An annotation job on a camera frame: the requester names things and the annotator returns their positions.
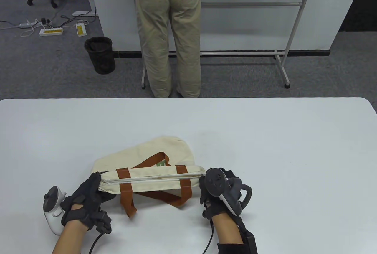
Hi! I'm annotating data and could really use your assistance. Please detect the white handheld controller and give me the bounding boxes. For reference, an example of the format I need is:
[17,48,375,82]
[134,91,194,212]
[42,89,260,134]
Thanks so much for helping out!
[43,186,67,235]

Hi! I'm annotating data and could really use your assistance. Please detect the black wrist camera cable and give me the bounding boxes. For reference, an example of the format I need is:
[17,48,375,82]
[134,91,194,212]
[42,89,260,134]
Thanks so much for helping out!
[88,232,104,254]
[203,227,215,254]

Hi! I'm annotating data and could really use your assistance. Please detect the person's left hand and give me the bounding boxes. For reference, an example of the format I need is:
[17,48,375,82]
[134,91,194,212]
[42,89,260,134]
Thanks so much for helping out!
[60,172,117,231]

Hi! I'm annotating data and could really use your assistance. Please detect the dark grey handheld controller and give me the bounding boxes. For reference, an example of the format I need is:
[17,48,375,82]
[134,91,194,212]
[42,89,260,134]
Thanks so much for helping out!
[204,168,253,216]

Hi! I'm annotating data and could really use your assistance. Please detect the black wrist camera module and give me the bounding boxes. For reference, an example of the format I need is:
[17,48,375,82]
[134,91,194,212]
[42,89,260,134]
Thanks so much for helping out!
[94,210,113,234]
[235,216,258,254]

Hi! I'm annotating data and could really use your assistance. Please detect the black mesh waste bin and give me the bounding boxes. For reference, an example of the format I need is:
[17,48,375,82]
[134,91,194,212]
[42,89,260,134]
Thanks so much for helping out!
[84,37,116,75]

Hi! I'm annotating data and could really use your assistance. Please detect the black forearm strap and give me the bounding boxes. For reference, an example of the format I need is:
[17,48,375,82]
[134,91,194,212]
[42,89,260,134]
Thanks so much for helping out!
[217,242,248,254]

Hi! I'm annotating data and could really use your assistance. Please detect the person's right forearm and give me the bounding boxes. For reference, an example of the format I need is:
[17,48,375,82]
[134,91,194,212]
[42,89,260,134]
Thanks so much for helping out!
[212,215,245,254]

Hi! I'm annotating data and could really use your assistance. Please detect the person's left forearm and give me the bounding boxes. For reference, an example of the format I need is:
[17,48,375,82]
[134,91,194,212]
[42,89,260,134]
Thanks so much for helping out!
[52,220,98,254]

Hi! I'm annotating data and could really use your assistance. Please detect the cream canvas bag brown straps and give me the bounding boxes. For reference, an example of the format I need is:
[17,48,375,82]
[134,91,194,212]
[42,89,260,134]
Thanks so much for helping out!
[94,136,207,219]

